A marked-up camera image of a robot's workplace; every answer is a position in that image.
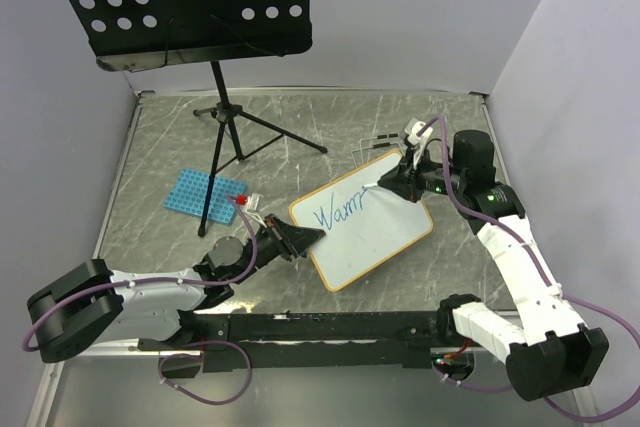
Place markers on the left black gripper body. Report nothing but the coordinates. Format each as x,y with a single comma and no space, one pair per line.
269,245

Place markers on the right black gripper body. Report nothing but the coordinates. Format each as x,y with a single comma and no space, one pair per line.
432,178

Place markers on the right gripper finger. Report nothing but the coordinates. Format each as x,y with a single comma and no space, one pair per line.
401,174
402,189

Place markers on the yellow framed whiteboard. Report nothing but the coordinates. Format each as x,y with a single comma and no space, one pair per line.
364,226

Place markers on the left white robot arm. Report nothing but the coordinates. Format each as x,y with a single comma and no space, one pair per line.
93,303

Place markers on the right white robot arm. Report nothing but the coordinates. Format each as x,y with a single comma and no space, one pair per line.
552,350

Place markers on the blue studded building plate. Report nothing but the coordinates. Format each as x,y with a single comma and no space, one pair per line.
188,196

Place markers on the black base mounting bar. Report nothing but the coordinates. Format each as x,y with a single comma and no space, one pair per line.
406,338

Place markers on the black perforated music stand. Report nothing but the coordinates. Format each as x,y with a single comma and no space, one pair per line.
141,35

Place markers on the wire whiteboard easel stand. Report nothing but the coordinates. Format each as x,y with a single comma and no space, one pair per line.
378,141

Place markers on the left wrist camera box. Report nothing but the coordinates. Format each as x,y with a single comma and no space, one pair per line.
250,203

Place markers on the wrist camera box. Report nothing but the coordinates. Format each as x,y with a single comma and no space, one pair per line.
415,133
250,203

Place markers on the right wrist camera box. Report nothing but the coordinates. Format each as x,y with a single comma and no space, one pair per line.
415,133

